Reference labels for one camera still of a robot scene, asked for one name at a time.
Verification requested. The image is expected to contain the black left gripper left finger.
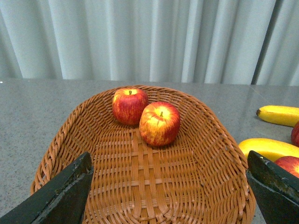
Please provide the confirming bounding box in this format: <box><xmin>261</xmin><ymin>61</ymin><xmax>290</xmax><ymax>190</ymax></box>
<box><xmin>0</xmin><ymin>152</ymin><xmax>94</xmax><ymax>224</ymax></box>

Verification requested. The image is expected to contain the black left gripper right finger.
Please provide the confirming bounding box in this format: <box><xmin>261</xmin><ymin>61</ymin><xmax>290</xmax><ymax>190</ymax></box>
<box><xmin>246</xmin><ymin>150</ymin><xmax>299</xmax><ymax>224</ymax></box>

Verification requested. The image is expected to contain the dark red apple edge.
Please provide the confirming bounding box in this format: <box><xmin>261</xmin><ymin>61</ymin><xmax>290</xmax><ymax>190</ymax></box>
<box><xmin>291</xmin><ymin>122</ymin><xmax>299</xmax><ymax>147</ymax></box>

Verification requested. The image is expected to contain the yellow banana near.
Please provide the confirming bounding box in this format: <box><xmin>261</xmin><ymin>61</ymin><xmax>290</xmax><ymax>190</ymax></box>
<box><xmin>239</xmin><ymin>138</ymin><xmax>299</xmax><ymax>161</ymax></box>

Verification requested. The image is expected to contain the yellow banana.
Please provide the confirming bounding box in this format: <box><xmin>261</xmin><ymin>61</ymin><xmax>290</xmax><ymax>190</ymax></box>
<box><xmin>239</xmin><ymin>138</ymin><xmax>299</xmax><ymax>161</ymax></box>
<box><xmin>256</xmin><ymin>105</ymin><xmax>299</xmax><ymax>127</ymax></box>

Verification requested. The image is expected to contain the yellow banana far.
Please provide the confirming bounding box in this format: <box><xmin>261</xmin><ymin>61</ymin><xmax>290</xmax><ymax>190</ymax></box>
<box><xmin>256</xmin><ymin>105</ymin><xmax>299</xmax><ymax>127</ymax></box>

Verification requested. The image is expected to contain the brown wicker basket left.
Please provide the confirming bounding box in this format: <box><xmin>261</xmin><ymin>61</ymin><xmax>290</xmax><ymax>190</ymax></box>
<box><xmin>31</xmin><ymin>86</ymin><xmax>256</xmax><ymax>224</ymax></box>

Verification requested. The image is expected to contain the red yellow apple front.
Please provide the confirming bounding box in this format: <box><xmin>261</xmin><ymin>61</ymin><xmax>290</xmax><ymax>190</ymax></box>
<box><xmin>139</xmin><ymin>101</ymin><xmax>180</xmax><ymax>147</ymax></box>

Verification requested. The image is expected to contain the grey pleated curtain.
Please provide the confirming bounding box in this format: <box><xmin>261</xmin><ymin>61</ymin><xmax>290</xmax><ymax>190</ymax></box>
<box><xmin>0</xmin><ymin>0</ymin><xmax>299</xmax><ymax>86</ymax></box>

